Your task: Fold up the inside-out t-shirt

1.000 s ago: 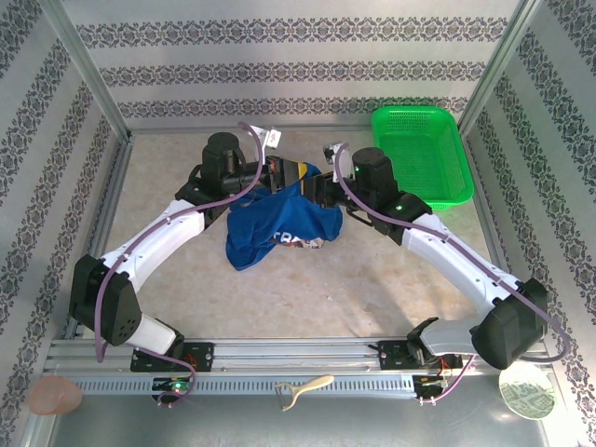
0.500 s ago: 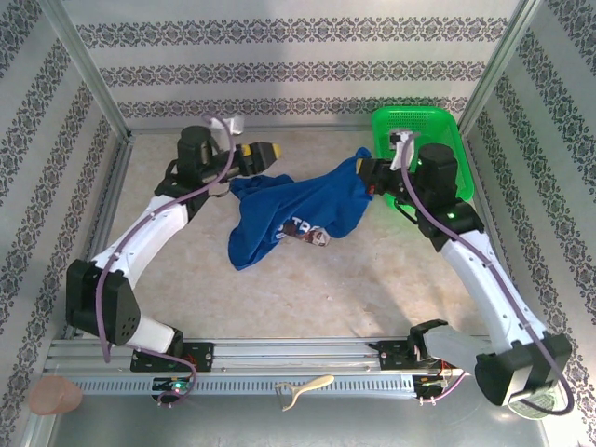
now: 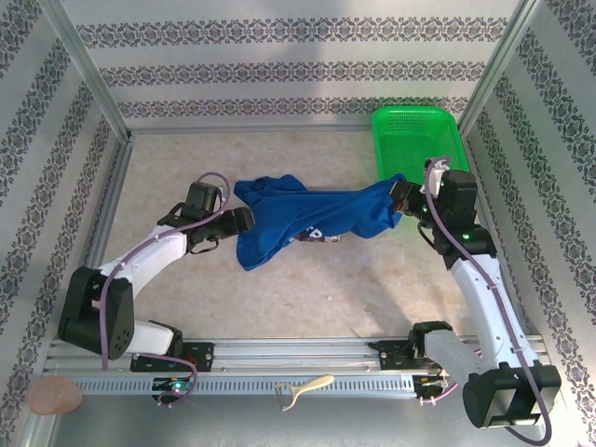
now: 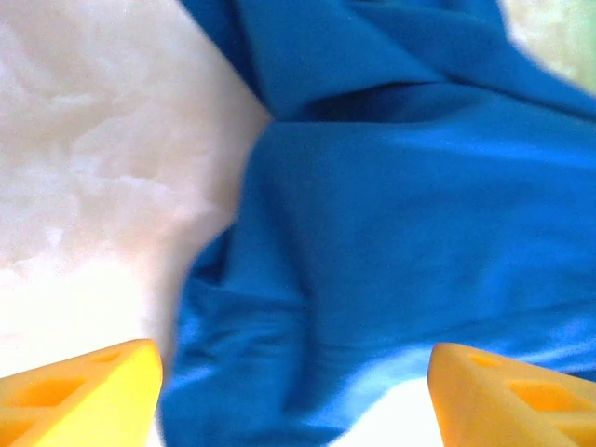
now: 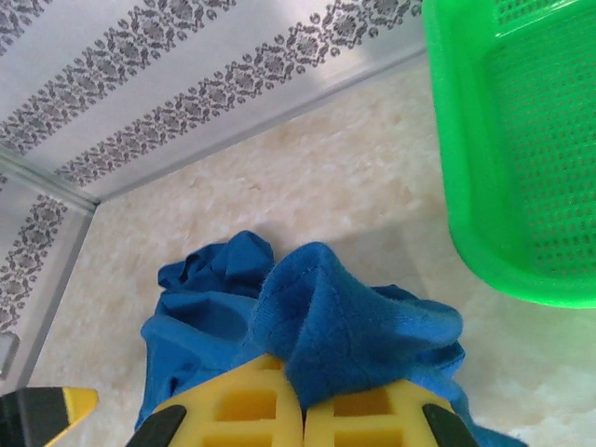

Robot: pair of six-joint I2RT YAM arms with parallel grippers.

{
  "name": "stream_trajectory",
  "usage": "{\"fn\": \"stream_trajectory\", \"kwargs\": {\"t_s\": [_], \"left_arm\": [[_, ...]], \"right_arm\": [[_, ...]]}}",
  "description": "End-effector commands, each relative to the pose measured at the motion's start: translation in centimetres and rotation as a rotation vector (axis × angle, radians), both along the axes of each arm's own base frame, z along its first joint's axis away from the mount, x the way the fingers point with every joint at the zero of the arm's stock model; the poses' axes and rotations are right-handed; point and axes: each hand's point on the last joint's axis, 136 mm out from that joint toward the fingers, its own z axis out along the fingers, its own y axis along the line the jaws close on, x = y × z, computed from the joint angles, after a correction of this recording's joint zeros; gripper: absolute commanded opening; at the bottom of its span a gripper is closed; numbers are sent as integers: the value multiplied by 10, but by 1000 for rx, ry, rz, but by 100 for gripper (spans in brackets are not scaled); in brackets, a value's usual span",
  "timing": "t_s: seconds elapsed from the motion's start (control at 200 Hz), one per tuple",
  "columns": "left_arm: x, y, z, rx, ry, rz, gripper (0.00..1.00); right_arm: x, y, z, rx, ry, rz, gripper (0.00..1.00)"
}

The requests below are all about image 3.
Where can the blue printed t-shirt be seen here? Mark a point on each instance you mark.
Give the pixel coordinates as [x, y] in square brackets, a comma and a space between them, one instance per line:
[288, 214]

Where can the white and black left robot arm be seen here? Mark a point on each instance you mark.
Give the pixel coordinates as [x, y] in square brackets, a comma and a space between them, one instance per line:
[149, 256]

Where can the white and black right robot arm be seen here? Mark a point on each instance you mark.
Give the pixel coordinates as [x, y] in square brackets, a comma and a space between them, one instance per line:
[484, 302]

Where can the green plastic basket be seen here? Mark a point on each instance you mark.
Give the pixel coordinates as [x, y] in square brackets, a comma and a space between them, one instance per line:
[410, 139]

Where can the beige vegetable peeler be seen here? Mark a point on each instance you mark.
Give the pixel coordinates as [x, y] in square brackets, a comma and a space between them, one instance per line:
[309, 385]

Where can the round brown object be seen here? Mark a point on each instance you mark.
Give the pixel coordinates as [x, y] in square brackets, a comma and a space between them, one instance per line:
[53, 396]

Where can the aluminium side rail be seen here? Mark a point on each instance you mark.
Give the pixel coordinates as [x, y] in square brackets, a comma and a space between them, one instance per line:
[109, 195]
[488, 186]

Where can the aluminium back rail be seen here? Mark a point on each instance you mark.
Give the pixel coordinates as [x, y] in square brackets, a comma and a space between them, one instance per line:
[233, 129]

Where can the aluminium frame post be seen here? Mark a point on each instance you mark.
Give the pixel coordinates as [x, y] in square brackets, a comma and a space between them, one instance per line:
[88, 70]
[497, 70]

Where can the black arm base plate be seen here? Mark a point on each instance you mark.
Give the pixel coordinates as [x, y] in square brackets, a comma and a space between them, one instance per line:
[202, 356]
[391, 356]

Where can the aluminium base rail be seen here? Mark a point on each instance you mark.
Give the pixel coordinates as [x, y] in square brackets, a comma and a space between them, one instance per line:
[298, 354]

